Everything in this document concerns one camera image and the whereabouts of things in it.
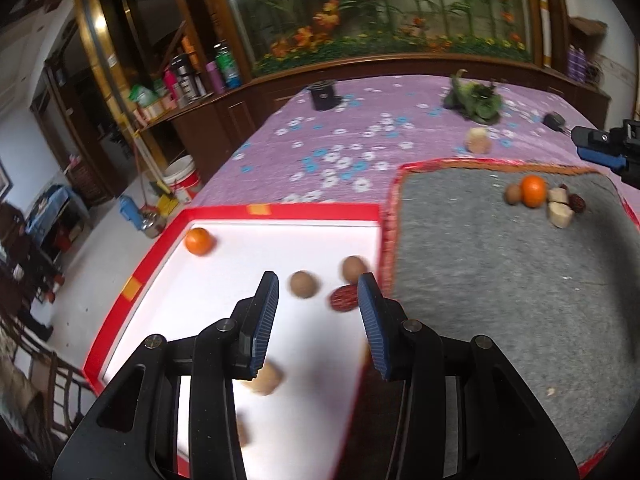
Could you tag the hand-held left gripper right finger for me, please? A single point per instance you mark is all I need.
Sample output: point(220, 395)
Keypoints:
point(372, 325)

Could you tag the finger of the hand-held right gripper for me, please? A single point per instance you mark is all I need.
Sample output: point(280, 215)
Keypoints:
point(590, 136)
point(602, 156)

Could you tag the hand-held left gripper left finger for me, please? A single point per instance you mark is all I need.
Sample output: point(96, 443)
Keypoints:
point(265, 325)

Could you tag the peeled sugarcane piece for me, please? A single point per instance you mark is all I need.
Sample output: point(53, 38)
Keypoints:
point(557, 195)
point(265, 377)
point(560, 215)

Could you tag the brown longan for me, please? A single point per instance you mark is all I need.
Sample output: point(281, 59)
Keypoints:
point(512, 194)
point(353, 268)
point(303, 284)

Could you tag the orange mandarin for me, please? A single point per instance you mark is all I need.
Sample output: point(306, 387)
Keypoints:
point(533, 191)
point(200, 241)

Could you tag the red gift box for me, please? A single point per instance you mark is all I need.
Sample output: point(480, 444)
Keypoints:
point(300, 240)

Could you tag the black charger plug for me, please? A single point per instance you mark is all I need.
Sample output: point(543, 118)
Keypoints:
point(555, 121)

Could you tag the grey felt mat red trim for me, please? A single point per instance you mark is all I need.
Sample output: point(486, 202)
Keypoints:
point(475, 310)

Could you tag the large beige sugarcane chunk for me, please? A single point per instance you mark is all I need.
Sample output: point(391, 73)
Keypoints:
point(479, 140)

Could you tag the green leafy vegetable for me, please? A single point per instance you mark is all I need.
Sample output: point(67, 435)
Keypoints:
point(475, 99)

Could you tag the metal kettle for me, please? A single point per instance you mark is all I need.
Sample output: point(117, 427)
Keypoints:
point(150, 222)

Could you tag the yellow dustpan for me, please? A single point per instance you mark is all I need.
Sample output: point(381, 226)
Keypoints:
point(167, 202)

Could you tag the white plastic bucket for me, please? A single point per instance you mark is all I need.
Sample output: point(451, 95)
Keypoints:
point(182, 178)

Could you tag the purple floral tablecloth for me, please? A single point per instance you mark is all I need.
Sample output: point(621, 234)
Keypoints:
point(325, 160)

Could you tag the blue thermos jug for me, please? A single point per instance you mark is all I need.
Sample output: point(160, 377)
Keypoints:
point(129, 208)

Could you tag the broom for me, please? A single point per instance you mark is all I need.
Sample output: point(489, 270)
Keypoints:
point(142, 155)

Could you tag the wooden chair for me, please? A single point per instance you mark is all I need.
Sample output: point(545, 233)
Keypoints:
point(55, 385)

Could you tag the wooden sideboard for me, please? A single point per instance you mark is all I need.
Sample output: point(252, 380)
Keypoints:
point(215, 110)

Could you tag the black cylinder device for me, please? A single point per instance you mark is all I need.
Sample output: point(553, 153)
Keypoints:
point(324, 95)

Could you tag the table with blue cloth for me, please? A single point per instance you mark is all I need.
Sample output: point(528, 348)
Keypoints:
point(47, 210)

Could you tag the glass artificial flower display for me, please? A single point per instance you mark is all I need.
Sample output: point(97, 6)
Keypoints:
point(375, 5)

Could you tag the pink bottle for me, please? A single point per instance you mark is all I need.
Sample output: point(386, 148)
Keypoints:
point(215, 77)

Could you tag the red bottle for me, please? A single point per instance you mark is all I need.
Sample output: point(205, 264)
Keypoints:
point(170, 85)

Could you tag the steel thermos flask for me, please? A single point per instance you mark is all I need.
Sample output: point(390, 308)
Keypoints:
point(187, 77)

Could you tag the green bag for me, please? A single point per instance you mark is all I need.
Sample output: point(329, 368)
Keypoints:
point(139, 95)

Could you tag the green plastic bottle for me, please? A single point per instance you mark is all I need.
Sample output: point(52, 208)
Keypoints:
point(227, 65)

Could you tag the wooden wall shelf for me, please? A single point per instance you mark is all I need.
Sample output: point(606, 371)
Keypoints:
point(587, 25)

